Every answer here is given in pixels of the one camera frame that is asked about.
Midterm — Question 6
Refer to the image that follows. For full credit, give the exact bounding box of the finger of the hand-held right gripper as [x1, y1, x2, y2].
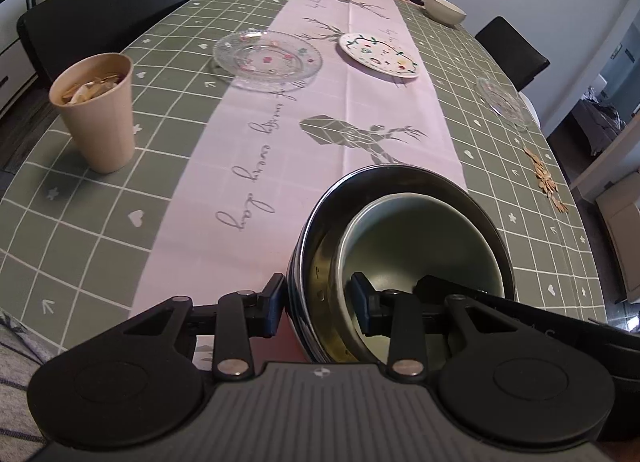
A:
[415, 275, 506, 313]

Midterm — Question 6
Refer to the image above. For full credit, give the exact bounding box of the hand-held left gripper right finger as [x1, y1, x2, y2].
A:
[349, 271, 531, 383]

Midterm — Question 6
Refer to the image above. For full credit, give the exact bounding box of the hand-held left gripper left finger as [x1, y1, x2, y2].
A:
[120, 272, 288, 383]

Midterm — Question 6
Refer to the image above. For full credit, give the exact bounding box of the green ceramic bowl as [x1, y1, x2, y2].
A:
[336, 193, 507, 363]

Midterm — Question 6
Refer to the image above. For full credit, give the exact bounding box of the blue steel bowl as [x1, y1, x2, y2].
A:
[286, 165, 517, 363]

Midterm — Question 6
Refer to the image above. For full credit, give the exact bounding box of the small clear glass plate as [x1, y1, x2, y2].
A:
[475, 76, 528, 125]

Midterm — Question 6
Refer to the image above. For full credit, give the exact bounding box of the painted ceramic plate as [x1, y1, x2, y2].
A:
[338, 33, 420, 79]

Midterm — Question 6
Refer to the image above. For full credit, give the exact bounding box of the large flowered glass plate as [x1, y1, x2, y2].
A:
[213, 30, 323, 92]

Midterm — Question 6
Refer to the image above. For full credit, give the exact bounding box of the cream furniture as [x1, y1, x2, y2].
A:
[595, 177, 640, 303]

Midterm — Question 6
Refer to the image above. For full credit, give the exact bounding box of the pile of wooden chips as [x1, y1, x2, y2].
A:
[525, 146, 571, 215]

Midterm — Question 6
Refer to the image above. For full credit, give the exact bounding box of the white deer print table runner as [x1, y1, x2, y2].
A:
[129, 0, 468, 368]

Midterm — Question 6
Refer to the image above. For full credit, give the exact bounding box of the green checked tablecloth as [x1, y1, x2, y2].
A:
[0, 0, 608, 373]

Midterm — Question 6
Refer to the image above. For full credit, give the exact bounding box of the bed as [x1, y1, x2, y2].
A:
[570, 87, 631, 158]

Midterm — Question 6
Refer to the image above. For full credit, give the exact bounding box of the beige cup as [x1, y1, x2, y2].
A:
[48, 53, 137, 174]

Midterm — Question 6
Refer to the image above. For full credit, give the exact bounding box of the black chair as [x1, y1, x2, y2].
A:
[475, 16, 551, 92]
[17, 0, 190, 88]

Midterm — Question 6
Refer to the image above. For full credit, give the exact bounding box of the grey striped sweater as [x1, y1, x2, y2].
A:
[0, 309, 66, 462]

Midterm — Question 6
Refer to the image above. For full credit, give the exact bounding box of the beige ceramic bowl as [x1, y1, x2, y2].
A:
[423, 0, 467, 26]

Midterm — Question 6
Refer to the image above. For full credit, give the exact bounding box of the white cabinet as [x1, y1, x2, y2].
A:
[0, 0, 38, 118]

